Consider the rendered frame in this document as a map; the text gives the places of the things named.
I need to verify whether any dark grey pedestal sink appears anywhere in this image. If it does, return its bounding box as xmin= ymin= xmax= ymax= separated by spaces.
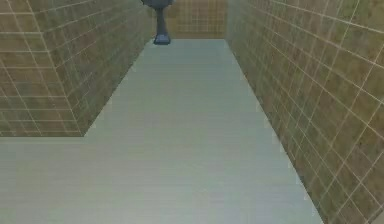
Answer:
xmin=140 ymin=0 xmax=176 ymax=46

